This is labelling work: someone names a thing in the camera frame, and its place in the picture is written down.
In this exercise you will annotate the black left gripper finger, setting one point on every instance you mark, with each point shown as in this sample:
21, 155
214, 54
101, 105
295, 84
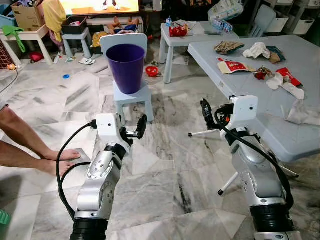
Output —
142, 127
122, 121

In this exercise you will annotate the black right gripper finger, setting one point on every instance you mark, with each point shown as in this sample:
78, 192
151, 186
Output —
207, 114

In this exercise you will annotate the red and white snack packet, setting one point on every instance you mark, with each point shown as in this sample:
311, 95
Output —
235, 66

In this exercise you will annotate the brown wrapper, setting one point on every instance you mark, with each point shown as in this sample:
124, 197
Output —
229, 47

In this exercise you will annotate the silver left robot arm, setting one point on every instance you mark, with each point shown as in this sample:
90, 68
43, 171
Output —
100, 180

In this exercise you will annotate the purple plastic rubbish bin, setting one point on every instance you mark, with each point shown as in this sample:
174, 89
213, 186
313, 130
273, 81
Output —
125, 67

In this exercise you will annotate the white storage bin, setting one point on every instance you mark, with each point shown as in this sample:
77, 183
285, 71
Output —
277, 25
302, 26

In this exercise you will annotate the light blue child chair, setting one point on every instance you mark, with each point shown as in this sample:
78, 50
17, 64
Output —
131, 102

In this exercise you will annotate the small red crumpled wrapper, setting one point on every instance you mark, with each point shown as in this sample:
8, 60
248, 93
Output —
260, 75

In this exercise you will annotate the long white tissue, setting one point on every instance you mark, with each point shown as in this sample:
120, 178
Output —
287, 89

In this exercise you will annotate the white printed booklet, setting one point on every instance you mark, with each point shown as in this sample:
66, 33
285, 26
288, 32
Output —
87, 61

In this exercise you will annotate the small blue lid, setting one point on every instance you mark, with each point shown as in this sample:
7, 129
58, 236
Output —
66, 76

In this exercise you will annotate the flat red wrapper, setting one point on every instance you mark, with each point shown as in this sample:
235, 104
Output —
289, 76

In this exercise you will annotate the small light blue table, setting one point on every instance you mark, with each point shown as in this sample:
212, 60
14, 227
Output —
200, 39

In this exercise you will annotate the crumpled clear plastic bag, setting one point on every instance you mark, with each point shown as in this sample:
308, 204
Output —
302, 115

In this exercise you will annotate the dark teal wrapper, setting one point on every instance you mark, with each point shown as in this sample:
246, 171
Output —
276, 52

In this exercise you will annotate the yellow patterned box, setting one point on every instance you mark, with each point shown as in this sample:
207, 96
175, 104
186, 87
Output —
99, 39

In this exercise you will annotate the red plush toy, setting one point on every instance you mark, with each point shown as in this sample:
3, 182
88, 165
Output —
178, 31

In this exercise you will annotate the blue white small packets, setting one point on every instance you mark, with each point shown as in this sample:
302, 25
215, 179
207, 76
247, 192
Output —
222, 26

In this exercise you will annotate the white paper sheet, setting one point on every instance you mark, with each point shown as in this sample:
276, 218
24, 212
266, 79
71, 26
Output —
192, 26

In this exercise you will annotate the lying child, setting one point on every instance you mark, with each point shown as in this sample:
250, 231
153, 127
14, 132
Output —
122, 25

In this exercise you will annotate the grey-blue plastic stool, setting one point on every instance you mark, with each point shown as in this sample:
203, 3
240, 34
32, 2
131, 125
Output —
75, 37

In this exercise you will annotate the small blue white bottle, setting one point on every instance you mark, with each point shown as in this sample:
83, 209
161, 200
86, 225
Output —
168, 22

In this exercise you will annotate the pale blue leaning chair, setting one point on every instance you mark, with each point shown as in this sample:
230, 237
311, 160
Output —
261, 20

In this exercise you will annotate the person's bare leg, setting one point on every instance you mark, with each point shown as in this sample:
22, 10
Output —
20, 130
20, 159

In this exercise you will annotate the large plastic wipes pack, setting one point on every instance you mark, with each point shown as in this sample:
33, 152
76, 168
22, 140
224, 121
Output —
225, 10

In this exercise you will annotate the black plastic crate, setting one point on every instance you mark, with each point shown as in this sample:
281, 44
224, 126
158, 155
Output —
74, 26

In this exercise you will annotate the small red toy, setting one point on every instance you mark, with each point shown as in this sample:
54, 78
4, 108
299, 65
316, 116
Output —
36, 56

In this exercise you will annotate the television screen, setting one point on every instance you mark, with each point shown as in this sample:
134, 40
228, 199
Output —
100, 5

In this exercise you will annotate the yellow cloth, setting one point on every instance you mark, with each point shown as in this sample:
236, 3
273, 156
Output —
54, 17

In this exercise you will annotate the small white table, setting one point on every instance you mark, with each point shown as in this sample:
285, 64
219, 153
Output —
30, 36

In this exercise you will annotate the red brick pattern panel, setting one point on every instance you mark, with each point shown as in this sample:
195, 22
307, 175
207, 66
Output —
5, 55

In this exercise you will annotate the brown cardboard box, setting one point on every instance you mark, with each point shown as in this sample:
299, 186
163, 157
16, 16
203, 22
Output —
27, 17

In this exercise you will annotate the green toy shovel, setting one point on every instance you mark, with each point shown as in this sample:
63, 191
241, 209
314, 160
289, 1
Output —
12, 32

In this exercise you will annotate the green plastic object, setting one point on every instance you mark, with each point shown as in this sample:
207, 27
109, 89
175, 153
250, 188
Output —
4, 217

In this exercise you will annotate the blue plastic tub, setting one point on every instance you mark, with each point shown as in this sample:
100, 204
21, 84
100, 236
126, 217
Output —
6, 17

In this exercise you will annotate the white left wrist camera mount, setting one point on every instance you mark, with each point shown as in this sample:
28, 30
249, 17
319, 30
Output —
107, 126

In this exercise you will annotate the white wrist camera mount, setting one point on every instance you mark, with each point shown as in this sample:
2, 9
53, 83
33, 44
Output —
107, 126
245, 110

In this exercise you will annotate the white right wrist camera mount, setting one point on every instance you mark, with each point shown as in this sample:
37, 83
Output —
245, 110

